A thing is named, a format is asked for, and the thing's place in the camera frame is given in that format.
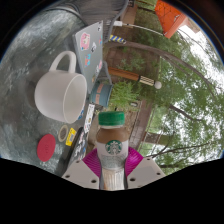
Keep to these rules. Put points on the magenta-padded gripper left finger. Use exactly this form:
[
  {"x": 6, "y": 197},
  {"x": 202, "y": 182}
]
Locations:
[{"x": 78, "y": 173}]

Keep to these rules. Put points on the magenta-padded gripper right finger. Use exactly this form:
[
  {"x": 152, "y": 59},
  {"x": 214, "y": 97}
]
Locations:
[{"x": 146, "y": 171}]

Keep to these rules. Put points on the green-capped coffee drink bottle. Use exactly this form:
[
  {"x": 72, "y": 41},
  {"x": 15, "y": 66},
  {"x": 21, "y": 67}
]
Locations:
[{"x": 112, "y": 146}]

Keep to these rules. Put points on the dark-trunked forked tree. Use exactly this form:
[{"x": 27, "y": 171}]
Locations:
[{"x": 160, "y": 137}]

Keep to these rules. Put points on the small yellow card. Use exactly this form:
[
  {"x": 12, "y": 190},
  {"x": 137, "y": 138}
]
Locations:
[{"x": 71, "y": 136}]

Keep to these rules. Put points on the flat round red coaster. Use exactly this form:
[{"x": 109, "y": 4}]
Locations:
[{"x": 46, "y": 147}]

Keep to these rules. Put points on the tape roll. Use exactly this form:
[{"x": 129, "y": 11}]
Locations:
[{"x": 59, "y": 133}]

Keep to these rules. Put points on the white ceramic mug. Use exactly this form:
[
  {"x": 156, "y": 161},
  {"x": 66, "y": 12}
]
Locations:
[{"x": 53, "y": 93}]

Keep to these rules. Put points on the leaning grey-trunked tree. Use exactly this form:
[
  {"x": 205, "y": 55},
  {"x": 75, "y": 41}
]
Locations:
[{"x": 150, "y": 50}]

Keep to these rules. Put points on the grey laptop with stickers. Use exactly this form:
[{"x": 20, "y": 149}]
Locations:
[{"x": 88, "y": 50}]

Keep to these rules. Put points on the orange patio umbrella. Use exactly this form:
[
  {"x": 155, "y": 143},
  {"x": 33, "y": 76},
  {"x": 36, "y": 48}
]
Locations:
[{"x": 170, "y": 16}]

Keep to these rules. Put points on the globe-topped lamp post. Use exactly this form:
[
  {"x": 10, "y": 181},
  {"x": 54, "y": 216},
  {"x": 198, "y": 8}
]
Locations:
[{"x": 123, "y": 74}]

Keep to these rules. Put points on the blue yellow striped post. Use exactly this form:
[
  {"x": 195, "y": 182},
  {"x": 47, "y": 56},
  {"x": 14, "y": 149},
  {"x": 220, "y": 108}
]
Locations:
[{"x": 118, "y": 39}]

